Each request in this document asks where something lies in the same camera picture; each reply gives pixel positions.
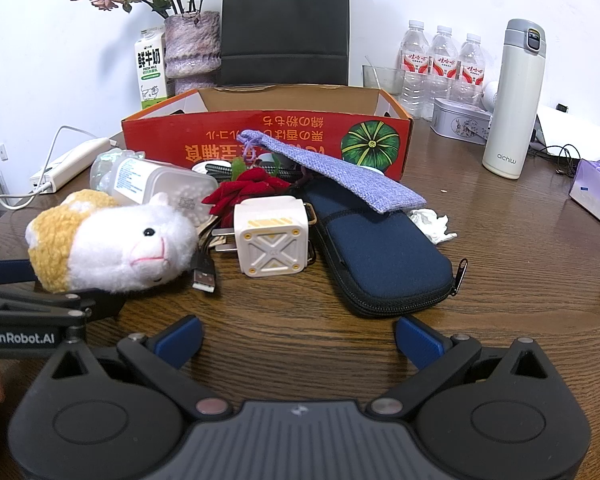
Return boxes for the white and yellow plush hamster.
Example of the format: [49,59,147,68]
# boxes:
[25,189,199,295]

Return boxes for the purple ceramic vase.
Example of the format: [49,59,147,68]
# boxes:
[163,11,222,97]

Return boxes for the purple knitted pouch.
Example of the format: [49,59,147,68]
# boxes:
[236,129,428,214]

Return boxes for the red artificial rose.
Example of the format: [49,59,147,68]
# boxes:
[201,157,293,228]

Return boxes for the clear drinking glass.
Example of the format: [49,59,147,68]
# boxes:
[362,64,406,98]

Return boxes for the white cube charger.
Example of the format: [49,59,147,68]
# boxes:
[214,196,317,279]

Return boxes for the black braided cable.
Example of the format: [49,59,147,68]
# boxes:
[205,160,301,181]

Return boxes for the white round device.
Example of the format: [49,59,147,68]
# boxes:
[480,80,501,111]

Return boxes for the red cardboard box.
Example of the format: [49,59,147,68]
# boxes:
[121,86,415,183]

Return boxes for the thin black cable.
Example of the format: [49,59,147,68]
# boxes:
[527,140,588,178]

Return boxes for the crumpled white tissue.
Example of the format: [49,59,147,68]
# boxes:
[407,208,457,243]

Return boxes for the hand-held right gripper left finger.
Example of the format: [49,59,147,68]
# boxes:
[52,315,231,420]

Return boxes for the white thermos flask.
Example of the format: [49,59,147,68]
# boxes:
[482,18,547,181]

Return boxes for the white power strip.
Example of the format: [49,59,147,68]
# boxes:
[29,137,112,194]

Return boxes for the clear water bottle red label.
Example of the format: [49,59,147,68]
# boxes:
[428,26,458,103]
[455,33,485,106]
[400,20,431,120]

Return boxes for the white power cable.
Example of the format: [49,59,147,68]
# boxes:
[0,125,122,223]

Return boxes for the wooden desktop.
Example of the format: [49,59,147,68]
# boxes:
[0,105,600,480]

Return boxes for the white flat stand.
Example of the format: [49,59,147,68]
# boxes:
[532,103,600,161]

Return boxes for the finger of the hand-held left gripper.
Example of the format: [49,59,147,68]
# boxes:
[0,258,37,286]
[0,284,123,322]

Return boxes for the navy zip pouch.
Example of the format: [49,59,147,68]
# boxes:
[292,187,468,318]

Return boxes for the white and green milk carton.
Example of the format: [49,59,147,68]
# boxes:
[134,27,170,111]

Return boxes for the purple tissue box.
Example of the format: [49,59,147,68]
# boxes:
[568,135,600,231]

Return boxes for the black chair back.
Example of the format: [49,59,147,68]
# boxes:
[220,0,351,88]

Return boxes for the clear plastic bottle white label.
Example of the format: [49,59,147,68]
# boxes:
[90,151,218,228]

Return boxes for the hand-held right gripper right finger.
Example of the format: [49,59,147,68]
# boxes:
[370,316,548,418]

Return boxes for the grey metal tin box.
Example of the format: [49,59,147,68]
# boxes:
[431,97,493,147]

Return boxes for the black usb cable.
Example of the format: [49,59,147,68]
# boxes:
[192,220,219,293]

